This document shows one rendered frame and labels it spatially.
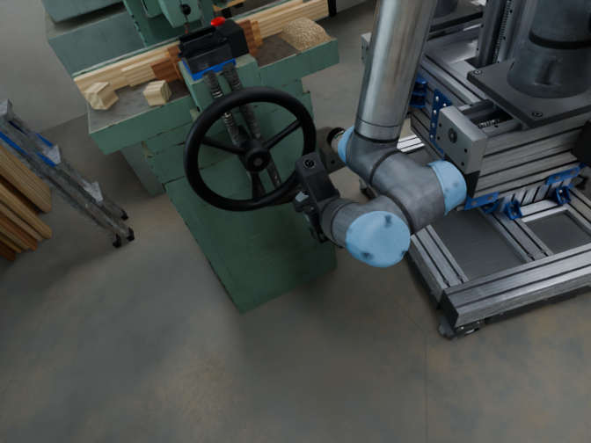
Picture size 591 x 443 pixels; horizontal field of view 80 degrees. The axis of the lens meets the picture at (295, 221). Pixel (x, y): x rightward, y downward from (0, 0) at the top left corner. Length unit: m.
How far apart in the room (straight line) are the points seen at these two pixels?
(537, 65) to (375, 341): 0.94
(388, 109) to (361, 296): 0.99
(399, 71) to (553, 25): 0.37
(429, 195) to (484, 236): 0.87
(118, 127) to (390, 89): 0.58
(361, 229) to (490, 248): 0.92
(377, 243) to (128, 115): 0.62
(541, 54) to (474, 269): 0.68
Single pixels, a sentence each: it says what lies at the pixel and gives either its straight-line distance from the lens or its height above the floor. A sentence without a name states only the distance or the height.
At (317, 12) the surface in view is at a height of 0.91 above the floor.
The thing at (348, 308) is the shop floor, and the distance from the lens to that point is 1.41.
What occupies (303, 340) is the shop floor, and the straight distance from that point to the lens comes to 1.38.
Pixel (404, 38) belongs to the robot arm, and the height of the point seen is 1.05.
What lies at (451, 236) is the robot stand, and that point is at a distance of 1.36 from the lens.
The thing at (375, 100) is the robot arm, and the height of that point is 0.97.
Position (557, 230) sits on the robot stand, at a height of 0.21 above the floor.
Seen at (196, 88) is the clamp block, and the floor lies 0.95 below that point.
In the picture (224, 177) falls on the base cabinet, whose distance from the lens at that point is 0.99.
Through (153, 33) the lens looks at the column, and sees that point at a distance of 1.18.
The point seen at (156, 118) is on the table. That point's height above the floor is 0.88.
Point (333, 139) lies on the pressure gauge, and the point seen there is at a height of 0.68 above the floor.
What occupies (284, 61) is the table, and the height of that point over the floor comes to 0.90.
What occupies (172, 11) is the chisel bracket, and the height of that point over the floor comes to 1.03.
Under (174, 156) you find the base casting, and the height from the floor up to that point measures 0.77.
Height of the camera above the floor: 1.25
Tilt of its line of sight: 47 degrees down
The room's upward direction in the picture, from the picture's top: 15 degrees counter-clockwise
